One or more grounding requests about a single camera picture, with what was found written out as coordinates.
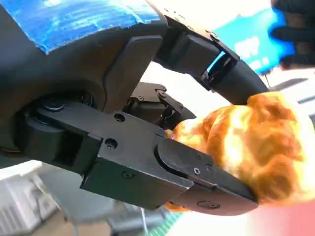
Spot pink bowl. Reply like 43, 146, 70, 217
182, 199, 315, 236

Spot bare black left hand, blue tape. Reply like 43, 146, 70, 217
0, 0, 269, 217

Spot rectangular toy bread loaf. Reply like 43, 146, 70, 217
163, 92, 308, 213

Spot green cutting mat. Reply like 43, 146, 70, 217
145, 211, 185, 236

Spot white cabinet on casters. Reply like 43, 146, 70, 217
0, 169, 62, 236

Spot blue screen with white text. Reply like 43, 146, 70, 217
213, 7, 296, 74

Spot black knitted gloved right hand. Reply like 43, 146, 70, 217
270, 0, 315, 68

